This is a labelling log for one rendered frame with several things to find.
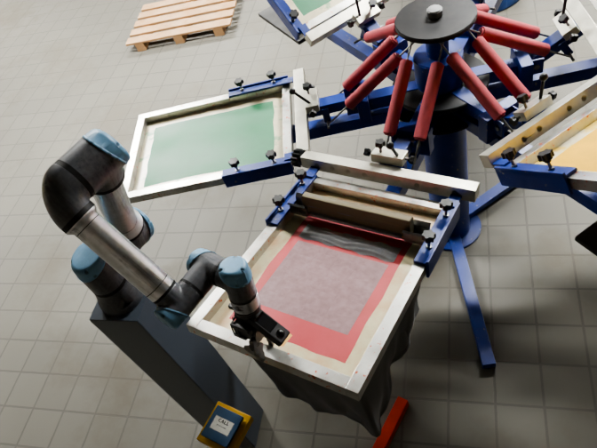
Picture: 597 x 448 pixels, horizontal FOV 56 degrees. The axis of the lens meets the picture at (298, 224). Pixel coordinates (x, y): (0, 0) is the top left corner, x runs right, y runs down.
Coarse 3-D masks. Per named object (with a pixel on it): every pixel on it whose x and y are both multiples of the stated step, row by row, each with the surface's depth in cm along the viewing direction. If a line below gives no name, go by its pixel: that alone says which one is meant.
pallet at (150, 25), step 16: (176, 0) 555; (192, 0) 549; (208, 0) 538; (224, 0) 530; (144, 16) 551; (160, 16) 542; (176, 16) 534; (192, 16) 529; (208, 16) 518; (224, 16) 510; (144, 32) 530; (160, 32) 522; (176, 32) 514; (192, 32) 509; (224, 32) 509; (144, 48) 526
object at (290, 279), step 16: (304, 224) 203; (320, 224) 201; (336, 224) 200; (304, 240) 197; (288, 256) 192; (304, 256) 191; (320, 256) 189; (336, 256) 188; (272, 272) 188; (288, 272) 186; (304, 272) 185; (320, 272) 184; (272, 288) 182; (288, 288) 181; (304, 288) 180; (272, 304) 177; (288, 304) 176; (304, 304) 175; (288, 320) 171
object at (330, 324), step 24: (384, 240) 190; (336, 264) 185; (360, 264) 183; (384, 264) 182; (336, 288) 177; (360, 288) 176; (384, 288) 174; (312, 312) 172; (336, 312) 170; (360, 312) 169; (312, 336) 165; (336, 336) 164
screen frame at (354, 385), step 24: (336, 192) 212; (360, 192) 206; (384, 192) 203; (288, 216) 204; (264, 240) 195; (216, 288) 181; (408, 288) 168; (216, 312) 178; (216, 336) 167; (384, 336) 157; (288, 360) 156; (336, 384) 148; (360, 384) 147
